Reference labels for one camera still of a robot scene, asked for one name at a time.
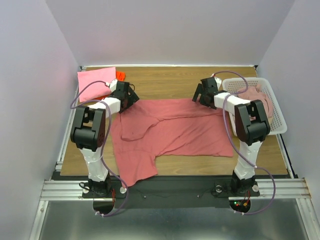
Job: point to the folded orange t shirt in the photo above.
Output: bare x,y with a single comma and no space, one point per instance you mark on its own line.
120,76

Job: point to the dusty red t shirt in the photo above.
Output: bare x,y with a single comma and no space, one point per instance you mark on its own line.
152,128

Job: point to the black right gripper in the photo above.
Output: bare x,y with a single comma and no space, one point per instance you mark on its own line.
202,95

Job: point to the white plastic laundry basket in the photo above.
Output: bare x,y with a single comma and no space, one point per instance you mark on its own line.
235,85

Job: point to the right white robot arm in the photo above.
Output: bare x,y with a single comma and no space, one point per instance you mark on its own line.
251,126

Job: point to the pale pink clothes in basket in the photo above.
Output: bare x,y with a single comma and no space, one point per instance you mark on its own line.
255,93

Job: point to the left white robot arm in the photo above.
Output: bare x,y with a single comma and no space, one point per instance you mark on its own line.
90,129

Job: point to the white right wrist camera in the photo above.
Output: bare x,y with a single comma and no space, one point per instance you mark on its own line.
217,79

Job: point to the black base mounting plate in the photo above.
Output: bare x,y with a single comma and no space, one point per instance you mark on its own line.
171,192

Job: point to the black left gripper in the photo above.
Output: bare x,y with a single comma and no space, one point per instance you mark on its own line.
133,99

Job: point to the aluminium frame rail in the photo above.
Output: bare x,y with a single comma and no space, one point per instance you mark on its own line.
282,211

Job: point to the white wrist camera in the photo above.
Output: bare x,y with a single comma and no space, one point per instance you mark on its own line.
112,85
217,79

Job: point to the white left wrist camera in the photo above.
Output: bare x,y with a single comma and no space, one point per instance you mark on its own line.
112,85

